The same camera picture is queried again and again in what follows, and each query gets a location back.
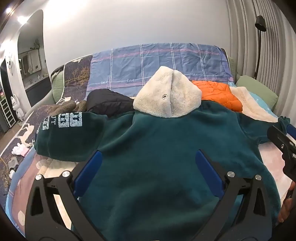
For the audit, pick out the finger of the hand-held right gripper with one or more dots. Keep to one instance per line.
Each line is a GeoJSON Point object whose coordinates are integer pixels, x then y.
{"type": "Point", "coordinates": [276, 136]}
{"type": "Point", "coordinates": [291, 131]}

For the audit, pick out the grey curtain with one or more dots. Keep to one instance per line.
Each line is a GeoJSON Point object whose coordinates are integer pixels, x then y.
{"type": "Point", "coordinates": [277, 58]}

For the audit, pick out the black puffer jacket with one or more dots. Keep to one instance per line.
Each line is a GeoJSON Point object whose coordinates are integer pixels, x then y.
{"type": "Point", "coordinates": [108, 102]}

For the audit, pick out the white bear figurine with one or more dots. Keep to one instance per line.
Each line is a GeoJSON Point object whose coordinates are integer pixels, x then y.
{"type": "Point", "coordinates": [16, 106]}

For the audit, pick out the dark floral quilt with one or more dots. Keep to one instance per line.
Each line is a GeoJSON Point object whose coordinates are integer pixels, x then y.
{"type": "Point", "coordinates": [74, 74]}

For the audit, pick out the orange puffer jacket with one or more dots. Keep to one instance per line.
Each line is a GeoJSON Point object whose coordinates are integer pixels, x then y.
{"type": "Point", "coordinates": [217, 91]}

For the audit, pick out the black floor lamp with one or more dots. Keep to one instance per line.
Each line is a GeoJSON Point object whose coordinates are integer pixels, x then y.
{"type": "Point", "coordinates": [260, 23]}

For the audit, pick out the white plush toy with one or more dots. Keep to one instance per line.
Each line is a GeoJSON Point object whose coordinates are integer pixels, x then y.
{"type": "Point", "coordinates": [18, 149]}

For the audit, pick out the white ladder rack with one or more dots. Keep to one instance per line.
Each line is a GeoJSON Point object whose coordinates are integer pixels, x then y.
{"type": "Point", "coordinates": [8, 114]}

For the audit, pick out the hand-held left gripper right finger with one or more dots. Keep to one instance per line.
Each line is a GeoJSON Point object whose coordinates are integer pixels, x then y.
{"type": "Point", "coordinates": [208, 173]}

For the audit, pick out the green pillow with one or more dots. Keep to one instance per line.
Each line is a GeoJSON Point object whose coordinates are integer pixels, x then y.
{"type": "Point", "coordinates": [256, 87]}

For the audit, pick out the white bear wall decoration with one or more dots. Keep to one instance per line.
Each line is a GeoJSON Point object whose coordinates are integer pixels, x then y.
{"type": "Point", "coordinates": [9, 61]}

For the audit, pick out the brown fleece garment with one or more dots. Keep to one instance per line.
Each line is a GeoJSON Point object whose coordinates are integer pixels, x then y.
{"type": "Point", "coordinates": [67, 106]}

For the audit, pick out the person's right hand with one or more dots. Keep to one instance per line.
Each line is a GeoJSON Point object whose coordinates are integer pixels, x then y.
{"type": "Point", "coordinates": [285, 210]}

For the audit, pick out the blue plaid bedsheet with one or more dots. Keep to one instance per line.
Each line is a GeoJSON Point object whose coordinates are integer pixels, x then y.
{"type": "Point", "coordinates": [138, 60]}

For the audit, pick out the teal fleece hoodie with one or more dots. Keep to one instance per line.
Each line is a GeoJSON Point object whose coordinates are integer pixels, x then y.
{"type": "Point", "coordinates": [150, 150]}

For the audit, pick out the light blue cloth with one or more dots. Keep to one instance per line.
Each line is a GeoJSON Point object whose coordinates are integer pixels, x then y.
{"type": "Point", "coordinates": [261, 102]}

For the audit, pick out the dark counter cabinet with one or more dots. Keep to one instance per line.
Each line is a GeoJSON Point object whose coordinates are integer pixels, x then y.
{"type": "Point", "coordinates": [38, 89]}

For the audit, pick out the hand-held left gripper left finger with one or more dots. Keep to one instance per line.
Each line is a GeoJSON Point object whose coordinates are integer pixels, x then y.
{"type": "Point", "coordinates": [89, 171]}

